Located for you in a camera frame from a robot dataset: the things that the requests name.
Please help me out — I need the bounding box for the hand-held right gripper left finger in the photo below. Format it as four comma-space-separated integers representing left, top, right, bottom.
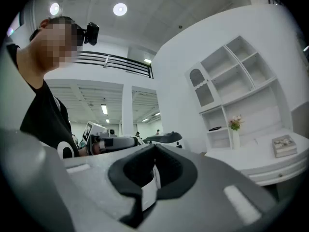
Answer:
63, 144, 156, 232

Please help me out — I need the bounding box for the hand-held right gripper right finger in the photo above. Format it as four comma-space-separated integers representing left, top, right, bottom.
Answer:
136, 144, 285, 232

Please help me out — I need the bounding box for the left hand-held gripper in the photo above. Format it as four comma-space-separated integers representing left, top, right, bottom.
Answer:
82, 121, 139, 156

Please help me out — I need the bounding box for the white table top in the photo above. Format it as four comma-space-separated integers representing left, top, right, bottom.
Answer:
205, 128, 309, 200

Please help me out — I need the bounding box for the white shelf cabinet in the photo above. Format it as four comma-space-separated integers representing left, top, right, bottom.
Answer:
184, 35, 294, 152

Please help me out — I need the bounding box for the white vase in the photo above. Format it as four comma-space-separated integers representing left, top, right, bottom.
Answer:
231, 129, 241, 150

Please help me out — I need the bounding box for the person's black t-shirt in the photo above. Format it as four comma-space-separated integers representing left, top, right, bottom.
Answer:
6, 42, 80, 159

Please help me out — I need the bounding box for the black balcony railing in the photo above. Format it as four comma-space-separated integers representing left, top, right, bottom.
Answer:
74, 51, 155, 79

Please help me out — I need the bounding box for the pink flower bouquet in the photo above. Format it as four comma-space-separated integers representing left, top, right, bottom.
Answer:
228, 115, 245, 131

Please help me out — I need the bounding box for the grey hardcover book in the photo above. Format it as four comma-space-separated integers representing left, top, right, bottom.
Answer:
272, 134, 298, 159

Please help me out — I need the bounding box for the person's head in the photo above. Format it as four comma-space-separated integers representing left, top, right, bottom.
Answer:
29, 15, 85, 72

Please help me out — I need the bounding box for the round ceiling light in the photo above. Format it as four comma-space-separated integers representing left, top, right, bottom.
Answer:
113, 2, 128, 16
49, 2, 60, 16

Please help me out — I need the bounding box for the black head-mounted camera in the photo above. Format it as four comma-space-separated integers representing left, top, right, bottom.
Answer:
83, 22, 100, 46

